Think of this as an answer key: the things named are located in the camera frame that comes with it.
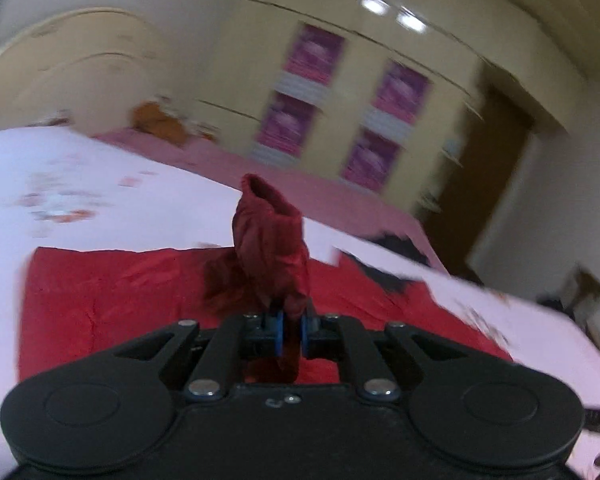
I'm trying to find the orange woven pillow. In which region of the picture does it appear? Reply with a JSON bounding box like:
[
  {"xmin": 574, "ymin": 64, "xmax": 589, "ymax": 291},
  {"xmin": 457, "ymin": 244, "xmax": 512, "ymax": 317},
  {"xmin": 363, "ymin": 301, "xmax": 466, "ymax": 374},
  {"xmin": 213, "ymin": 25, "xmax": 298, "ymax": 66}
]
[{"xmin": 130, "ymin": 101, "xmax": 189, "ymax": 147}]

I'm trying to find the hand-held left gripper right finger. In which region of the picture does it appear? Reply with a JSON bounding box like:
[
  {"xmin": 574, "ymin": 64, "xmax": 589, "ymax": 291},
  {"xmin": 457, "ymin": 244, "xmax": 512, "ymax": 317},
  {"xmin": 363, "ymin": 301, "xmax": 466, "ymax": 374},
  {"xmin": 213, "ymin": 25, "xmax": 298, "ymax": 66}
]
[{"xmin": 300, "ymin": 311, "xmax": 467, "ymax": 403}]

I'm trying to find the red down jacket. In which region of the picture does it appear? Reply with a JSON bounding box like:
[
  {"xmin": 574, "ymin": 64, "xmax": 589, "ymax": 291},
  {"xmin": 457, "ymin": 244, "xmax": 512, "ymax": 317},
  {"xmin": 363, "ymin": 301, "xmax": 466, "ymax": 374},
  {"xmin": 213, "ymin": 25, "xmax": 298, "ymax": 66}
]
[{"xmin": 15, "ymin": 174, "xmax": 514, "ymax": 387}]

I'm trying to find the pink bed cover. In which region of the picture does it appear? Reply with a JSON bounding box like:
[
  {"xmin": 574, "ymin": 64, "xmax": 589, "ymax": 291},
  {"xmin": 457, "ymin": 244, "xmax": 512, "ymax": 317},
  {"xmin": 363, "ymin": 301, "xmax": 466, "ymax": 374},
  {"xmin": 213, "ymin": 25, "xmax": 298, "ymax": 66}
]
[{"xmin": 92, "ymin": 127, "xmax": 447, "ymax": 275}]

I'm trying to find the cream bed headboard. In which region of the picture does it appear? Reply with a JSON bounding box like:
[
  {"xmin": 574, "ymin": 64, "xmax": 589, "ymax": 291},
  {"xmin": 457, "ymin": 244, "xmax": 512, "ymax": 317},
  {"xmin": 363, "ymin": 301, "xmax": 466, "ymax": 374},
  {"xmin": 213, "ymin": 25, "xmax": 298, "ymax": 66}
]
[{"xmin": 0, "ymin": 7, "xmax": 182, "ymax": 137}]

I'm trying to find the purple wall poster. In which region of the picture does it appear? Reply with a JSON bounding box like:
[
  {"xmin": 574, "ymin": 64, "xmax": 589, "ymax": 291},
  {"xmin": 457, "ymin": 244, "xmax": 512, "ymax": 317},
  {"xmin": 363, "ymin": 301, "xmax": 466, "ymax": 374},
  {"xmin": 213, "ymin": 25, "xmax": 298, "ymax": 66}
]
[
  {"xmin": 284, "ymin": 24, "xmax": 347, "ymax": 85},
  {"xmin": 256, "ymin": 91, "xmax": 317, "ymax": 159},
  {"xmin": 374, "ymin": 61, "xmax": 432, "ymax": 125},
  {"xmin": 341, "ymin": 129, "xmax": 402, "ymax": 192}
]

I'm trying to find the floral white bed sheet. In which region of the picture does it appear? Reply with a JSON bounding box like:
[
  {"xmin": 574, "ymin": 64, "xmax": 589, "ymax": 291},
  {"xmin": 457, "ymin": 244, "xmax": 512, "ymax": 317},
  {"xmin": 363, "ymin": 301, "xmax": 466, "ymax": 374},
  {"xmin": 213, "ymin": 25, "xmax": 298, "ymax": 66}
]
[{"xmin": 0, "ymin": 127, "xmax": 600, "ymax": 480}]

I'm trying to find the brown wooden door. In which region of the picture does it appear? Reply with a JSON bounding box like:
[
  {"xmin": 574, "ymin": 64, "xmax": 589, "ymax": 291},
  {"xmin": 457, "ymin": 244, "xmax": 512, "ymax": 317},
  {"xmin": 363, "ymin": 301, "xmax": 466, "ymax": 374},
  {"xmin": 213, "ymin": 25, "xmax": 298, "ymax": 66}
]
[{"xmin": 419, "ymin": 84, "xmax": 537, "ymax": 262}]

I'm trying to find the dark cloth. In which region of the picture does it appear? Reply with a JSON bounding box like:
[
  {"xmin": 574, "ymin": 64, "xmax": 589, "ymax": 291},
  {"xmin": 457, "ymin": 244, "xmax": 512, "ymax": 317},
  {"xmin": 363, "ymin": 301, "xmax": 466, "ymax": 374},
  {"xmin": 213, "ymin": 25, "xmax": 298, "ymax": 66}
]
[{"xmin": 339, "ymin": 232, "xmax": 432, "ymax": 297}]

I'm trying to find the cream wardrobe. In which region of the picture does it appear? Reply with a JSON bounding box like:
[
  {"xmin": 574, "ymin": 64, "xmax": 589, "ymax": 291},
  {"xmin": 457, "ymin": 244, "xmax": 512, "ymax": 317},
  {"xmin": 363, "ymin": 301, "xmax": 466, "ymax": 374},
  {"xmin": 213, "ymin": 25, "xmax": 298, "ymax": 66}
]
[{"xmin": 195, "ymin": 0, "xmax": 487, "ymax": 217}]

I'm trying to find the brown wooden chair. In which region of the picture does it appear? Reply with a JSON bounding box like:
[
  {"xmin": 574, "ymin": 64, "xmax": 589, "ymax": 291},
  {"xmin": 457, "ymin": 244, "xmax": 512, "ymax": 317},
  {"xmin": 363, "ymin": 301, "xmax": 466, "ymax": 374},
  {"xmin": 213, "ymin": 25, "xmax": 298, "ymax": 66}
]
[{"xmin": 540, "ymin": 264, "xmax": 600, "ymax": 327}]

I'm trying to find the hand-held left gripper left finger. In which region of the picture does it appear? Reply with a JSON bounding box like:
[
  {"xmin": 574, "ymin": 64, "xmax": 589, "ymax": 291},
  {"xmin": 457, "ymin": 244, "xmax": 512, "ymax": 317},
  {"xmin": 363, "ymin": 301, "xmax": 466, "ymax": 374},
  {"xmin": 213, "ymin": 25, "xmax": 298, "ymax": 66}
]
[{"xmin": 113, "ymin": 310, "xmax": 287, "ymax": 402}]

